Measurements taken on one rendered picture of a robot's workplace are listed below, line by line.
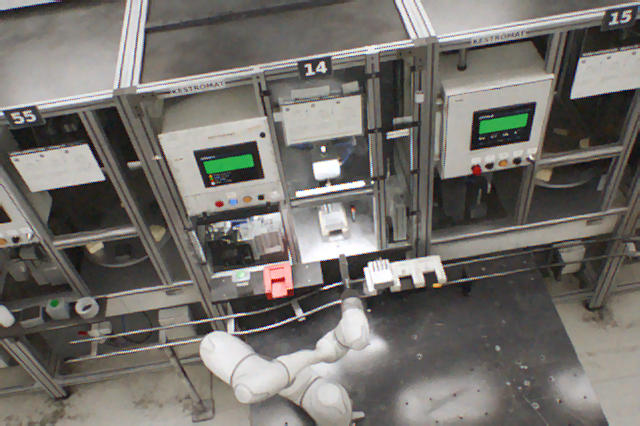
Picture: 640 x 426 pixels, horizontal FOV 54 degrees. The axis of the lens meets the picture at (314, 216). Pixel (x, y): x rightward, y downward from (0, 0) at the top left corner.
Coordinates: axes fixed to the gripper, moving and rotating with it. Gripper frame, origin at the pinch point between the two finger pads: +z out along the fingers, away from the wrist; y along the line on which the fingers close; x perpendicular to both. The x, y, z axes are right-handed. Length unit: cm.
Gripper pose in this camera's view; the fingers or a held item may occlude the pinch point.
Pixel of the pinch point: (343, 264)
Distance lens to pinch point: 275.2
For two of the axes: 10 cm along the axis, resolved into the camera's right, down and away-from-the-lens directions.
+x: -9.9, 1.6, 0.0
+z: -1.2, -7.3, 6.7
